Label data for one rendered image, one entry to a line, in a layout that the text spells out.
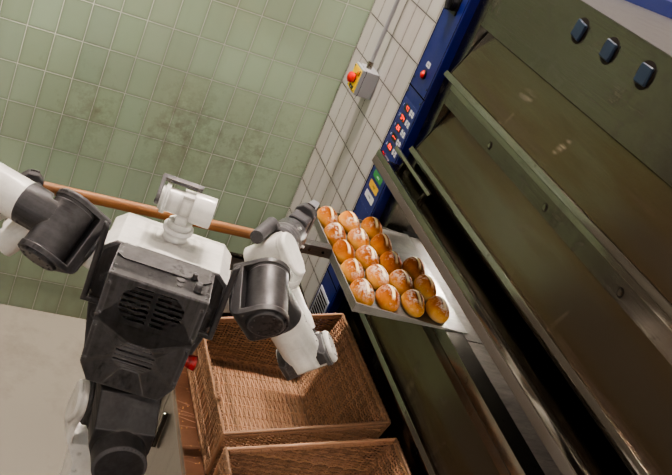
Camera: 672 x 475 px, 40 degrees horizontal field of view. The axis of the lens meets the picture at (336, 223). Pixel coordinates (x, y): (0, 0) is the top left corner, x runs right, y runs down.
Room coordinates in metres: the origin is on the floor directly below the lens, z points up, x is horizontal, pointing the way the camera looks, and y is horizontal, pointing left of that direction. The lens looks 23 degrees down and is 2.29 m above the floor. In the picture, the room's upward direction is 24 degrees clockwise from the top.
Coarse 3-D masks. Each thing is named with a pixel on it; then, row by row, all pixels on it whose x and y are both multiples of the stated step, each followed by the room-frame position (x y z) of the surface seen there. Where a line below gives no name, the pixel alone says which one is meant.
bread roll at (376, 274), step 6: (378, 264) 2.37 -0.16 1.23; (366, 270) 2.35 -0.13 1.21; (372, 270) 2.33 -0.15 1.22; (378, 270) 2.33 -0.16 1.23; (384, 270) 2.33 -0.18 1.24; (366, 276) 2.33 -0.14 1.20; (372, 276) 2.31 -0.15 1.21; (378, 276) 2.31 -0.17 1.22; (384, 276) 2.31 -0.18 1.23; (372, 282) 2.30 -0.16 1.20; (378, 282) 2.30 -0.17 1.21; (384, 282) 2.30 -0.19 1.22
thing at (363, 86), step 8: (360, 64) 3.32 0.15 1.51; (360, 72) 3.27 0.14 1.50; (368, 72) 3.27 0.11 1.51; (376, 72) 3.31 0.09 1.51; (360, 80) 3.26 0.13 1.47; (368, 80) 3.27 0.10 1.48; (376, 80) 3.28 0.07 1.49; (352, 88) 3.28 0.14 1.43; (360, 88) 3.27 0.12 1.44; (368, 88) 3.28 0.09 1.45; (360, 96) 3.27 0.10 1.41; (368, 96) 3.28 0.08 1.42
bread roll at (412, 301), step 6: (402, 294) 2.30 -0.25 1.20; (408, 294) 2.28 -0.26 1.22; (414, 294) 2.27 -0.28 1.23; (420, 294) 2.28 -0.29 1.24; (402, 300) 2.27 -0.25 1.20; (408, 300) 2.26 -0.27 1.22; (414, 300) 2.25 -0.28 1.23; (420, 300) 2.26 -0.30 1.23; (402, 306) 2.26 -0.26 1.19; (408, 306) 2.24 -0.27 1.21; (414, 306) 2.24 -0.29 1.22; (420, 306) 2.24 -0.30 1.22; (408, 312) 2.24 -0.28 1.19; (414, 312) 2.23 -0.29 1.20; (420, 312) 2.24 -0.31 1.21
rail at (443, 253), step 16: (384, 160) 2.65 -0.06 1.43; (400, 192) 2.48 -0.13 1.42; (416, 208) 2.37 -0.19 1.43; (432, 240) 2.22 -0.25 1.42; (448, 256) 2.13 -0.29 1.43; (464, 288) 2.01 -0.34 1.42; (480, 304) 1.94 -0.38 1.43; (480, 320) 1.90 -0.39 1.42; (496, 336) 1.83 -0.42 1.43; (512, 352) 1.78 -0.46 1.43; (512, 368) 1.73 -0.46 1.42; (528, 384) 1.67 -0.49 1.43; (544, 416) 1.59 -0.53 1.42; (560, 432) 1.54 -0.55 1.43; (560, 448) 1.51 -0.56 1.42; (576, 464) 1.46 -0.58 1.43
